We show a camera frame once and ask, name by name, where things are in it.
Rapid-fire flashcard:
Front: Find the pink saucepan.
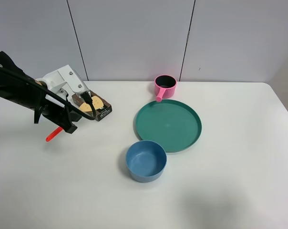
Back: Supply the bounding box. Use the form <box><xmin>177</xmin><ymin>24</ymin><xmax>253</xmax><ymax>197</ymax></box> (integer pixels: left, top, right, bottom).
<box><xmin>154</xmin><ymin>75</ymin><xmax>177</xmax><ymax>102</ymax></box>

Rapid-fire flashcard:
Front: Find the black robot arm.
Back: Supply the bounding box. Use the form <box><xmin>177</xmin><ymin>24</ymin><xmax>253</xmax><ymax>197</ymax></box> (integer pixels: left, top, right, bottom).
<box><xmin>0</xmin><ymin>51</ymin><xmax>82</xmax><ymax>134</ymax></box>

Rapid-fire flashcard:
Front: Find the green round plate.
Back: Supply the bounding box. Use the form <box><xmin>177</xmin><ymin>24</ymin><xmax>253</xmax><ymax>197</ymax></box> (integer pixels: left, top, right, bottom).
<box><xmin>134</xmin><ymin>99</ymin><xmax>202</xmax><ymax>153</ymax></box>

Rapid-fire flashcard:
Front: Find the blue bowl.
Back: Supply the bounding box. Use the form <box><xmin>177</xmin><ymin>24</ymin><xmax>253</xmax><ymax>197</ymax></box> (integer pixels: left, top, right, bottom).
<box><xmin>125</xmin><ymin>140</ymin><xmax>167</xmax><ymax>183</ymax></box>

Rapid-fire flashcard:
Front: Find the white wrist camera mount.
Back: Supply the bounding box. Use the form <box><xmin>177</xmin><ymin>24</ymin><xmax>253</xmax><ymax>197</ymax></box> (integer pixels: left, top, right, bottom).
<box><xmin>35</xmin><ymin>65</ymin><xmax>91</xmax><ymax>101</ymax></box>

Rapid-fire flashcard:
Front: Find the black cable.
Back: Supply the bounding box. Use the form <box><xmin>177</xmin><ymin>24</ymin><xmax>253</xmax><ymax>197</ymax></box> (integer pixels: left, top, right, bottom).
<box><xmin>0</xmin><ymin>63</ymin><xmax>96</xmax><ymax>125</ymax></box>

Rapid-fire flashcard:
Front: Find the brown cardboard box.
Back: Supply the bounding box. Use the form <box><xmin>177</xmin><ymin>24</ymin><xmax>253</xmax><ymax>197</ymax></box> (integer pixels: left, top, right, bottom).
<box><xmin>72</xmin><ymin>91</ymin><xmax>112</xmax><ymax>121</ymax></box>

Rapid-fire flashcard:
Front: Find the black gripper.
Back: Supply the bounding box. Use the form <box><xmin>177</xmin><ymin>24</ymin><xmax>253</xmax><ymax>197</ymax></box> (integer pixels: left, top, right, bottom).
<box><xmin>40</xmin><ymin>94</ymin><xmax>82</xmax><ymax>134</ymax></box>

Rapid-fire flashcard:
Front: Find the yellow spatula with red handle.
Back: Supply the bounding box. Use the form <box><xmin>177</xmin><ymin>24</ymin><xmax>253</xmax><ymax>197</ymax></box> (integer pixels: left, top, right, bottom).
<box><xmin>45</xmin><ymin>95</ymin><xmax>104</xmax><ymax>142</ymax></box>

